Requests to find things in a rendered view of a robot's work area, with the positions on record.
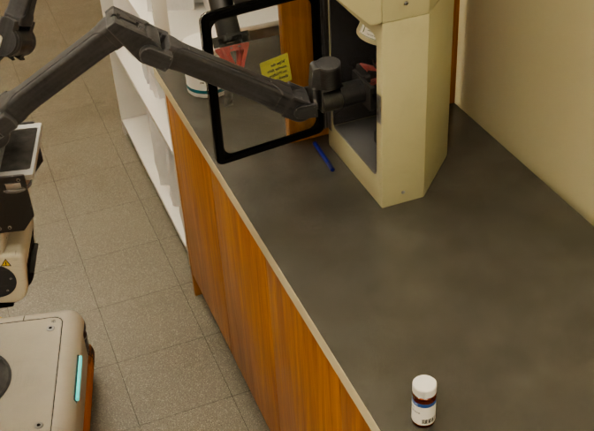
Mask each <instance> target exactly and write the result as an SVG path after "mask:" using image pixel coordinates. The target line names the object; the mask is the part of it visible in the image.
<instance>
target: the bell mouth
mask: <svg viewBox="0 0 594 431"><path fill-rule="evenodd" d="M356 33H357V35H358V36H359V37H360V38H361V39H362V40H364V41H365V42H367V43H370V44H373V45H376V46H377V42H376V38H375V35H374V34H373V33H372V32H371V31H370V30H369V29H368V28H367V27H366V26H364V25H363V23H362V22H361V21H360V23H359V25H358V27H357V28H356Z"/></svg>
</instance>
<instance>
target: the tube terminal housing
mask: <svg viewBox="0 0 594 431"><path fill-rule="evenodd" d="M337 1H338V2H339V3H340V4H341V5H342V6H344V7H345V8H346V9H347V10H348V11H349V12H350V13H351V14H353V15H354V16H355V17H356V18H357V19H358V20H359V21H361V22H362V23H363V25H364V26H366V27H367V28H368V29H369V30H370V31H371V32H372V33H373V34H374V35H375V38H376V42H377V94H378V95H379V96H380V97H381V124H379V123H378V121H377V174H374V173H373V172H372V171H371V170H370V168H369V167H368V166H367V165H366V164H365V162H364V161H363V160H362V159H361V158H360V157H359V156H358V155H357V154H356V153H355V152H354V151H353V149H352V148H351V147H350V146H349V145H348V144H347V142H346V141H345V140H344V139H343V138H342V137H341V135H340V134H339V133H338V132H337V131H336V129H335V128H334V124H333V121H332V112H331V129H332V131H331V130H330V129H329V145H330V146H331V148H332V149H333V150H334V151H335V152H336V154H337V155H338V156H339V157H340V159H341V160H342V161H343V162H344V163H345V165H346V166H347V167H348V168H349V169H350V170H351V171H352V172H353V173H354V175H355V176H356V177H357V178H358V180H359V181H360V182H361V183H362V185H363V186H364V187H365V188H366V189H367V191H368V192H369V193H370V194H371V196H372V197H373V198H374V199H375V200H376V202H377V203H378V204H379V205H380V207H381V208H386V207H389V206H392V205H396V204H399V203H402V202H406V201H409V200H414V199H418V198H422V197H423V196H424V195H425V194H426V192H427V190H428V188H429V187H430V184H431V182H432V180H433V179H434V177H435V176H436V174H437V173H438V170H439V168H440V166H441V165H442V163H443V161H444V160H445V158H446V156H447V141H448V122H449V102H450V84H451V65H452V46H453V9H454V0H382V22H381V23H380V24H378V25H374V26H372V25H369V24H368V23H367V22H365V21H364V20H363V19H361V18H360V17H359V16H358V15H356V14H355V13H354V12H353V11H351V10H350V9H349V8H347V7H346V6H345V5H344V4H342V3H341V2H340V1H339V0H337Z"/></svg>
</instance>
